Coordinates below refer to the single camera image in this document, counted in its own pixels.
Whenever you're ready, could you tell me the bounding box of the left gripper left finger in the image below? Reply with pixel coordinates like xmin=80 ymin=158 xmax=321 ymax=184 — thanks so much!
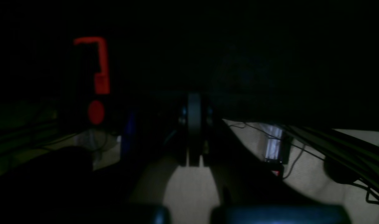
xmin=174 ymin=93 xmax=195 ymax=167

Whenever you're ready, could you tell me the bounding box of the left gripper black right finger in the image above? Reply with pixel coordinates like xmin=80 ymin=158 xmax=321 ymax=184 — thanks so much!
xmin=194 ymin=93 xmax=213 ymax=167

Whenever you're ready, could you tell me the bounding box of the red black clamp right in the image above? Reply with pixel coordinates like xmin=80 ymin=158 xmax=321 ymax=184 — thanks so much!
xmin=73 ymin=36 xmax=111 ymax=126

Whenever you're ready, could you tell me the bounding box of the black table cloth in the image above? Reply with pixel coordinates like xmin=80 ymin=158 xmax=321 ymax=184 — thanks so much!
xmin=0 ymin=0 xmax=379 ymax=131

